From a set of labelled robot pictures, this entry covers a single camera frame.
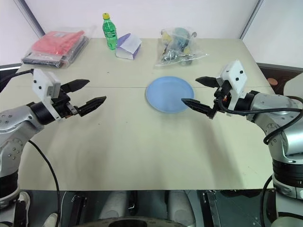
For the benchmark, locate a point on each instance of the dark side cabinet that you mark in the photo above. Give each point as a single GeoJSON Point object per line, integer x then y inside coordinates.
{"type": "Point", "coordinates": [284, 75]}

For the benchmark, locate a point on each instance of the grey partition frame post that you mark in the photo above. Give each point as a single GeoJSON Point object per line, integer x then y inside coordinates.
{"type": "Point", "coordinates": [30, 17]}
{"type": "Point", "coordinates": [252, 19]}

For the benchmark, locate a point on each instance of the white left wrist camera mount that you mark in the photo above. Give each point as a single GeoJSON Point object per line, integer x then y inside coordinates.
{"type": "Point", "coordinates": [41, 81]}

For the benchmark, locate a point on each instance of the white sneaker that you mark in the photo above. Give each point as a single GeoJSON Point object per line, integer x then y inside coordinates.
{"type": "Point", "coordinates": [50, 220]}

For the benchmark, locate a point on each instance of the bagged dark cloth pack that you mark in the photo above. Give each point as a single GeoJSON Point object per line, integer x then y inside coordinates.
{"type": "Point", "coordinates": [47, 61]}

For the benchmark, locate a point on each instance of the clear bag of mixed items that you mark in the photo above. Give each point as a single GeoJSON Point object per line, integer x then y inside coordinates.
{"type": "Point", "coordinates": [177, 45]}

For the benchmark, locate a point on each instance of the silver rounded robot leg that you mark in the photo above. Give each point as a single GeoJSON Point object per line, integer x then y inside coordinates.
{"type": "Point", "coordinates": [181, 206]}
{"type": "Point", "coordinates": [113, 205]}

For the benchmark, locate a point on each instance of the purple and white carton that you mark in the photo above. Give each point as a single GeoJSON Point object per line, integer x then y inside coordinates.
{"type": "Point", "coordinates": [127, 46]}

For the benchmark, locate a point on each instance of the green plastic bottle yellow cap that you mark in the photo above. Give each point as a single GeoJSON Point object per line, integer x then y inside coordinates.
{"type": "Point", "coordinates": [110, 33]}

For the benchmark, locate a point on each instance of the black slanted strut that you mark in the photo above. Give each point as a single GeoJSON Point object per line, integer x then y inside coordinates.
{"type": "Point", "coordinates": [77, 208]}
{"type": "Point", "coordinates": [210, 209]}

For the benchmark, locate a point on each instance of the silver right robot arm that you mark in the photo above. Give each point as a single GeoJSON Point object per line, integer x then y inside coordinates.
{"type": "Point", "coordinates": [279, 113]}

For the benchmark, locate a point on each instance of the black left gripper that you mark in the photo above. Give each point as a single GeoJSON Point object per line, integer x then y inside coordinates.
{"type": "Point", "coordinates": [63, 106]}

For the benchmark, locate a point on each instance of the bagged red cloth pack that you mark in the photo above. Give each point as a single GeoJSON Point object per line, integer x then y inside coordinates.
{"type": "Point", "coordinates": [56, 42]}

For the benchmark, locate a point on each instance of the light blue round plate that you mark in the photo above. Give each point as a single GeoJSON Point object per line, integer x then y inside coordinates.
{"type": "Point", "coordinates": [165, 94]}

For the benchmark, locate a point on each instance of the dark rounded base shape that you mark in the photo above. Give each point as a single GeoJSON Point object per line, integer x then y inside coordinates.
{"type": "Point", "coordinates": [132, 222]}

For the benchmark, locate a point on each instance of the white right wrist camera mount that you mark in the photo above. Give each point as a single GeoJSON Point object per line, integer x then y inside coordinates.
{"type": "Point", "coordinates": [236, 75]}

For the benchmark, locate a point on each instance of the brown round disc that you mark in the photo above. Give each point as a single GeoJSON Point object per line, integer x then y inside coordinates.
{"type": "Point", "coordinates": [272, 81]}

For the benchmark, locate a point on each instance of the black furniture with grey edge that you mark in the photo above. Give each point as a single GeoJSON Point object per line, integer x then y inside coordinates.
{"type": "Point", "coordinates": [8, 78]}

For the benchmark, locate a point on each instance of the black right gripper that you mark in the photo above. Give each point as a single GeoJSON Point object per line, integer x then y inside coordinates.
{"type": "Point", "coordinates": [222, 97]}

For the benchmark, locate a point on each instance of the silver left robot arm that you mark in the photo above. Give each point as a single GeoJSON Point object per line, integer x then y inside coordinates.
{"type": "Point", "coordinates": [14, 123]}

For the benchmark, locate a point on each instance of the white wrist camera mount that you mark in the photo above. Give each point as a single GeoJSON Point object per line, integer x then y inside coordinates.
{"type": "Point", "coordinates": [236, 75]}
{"type": "Point", "coordinates": [41, 81]}

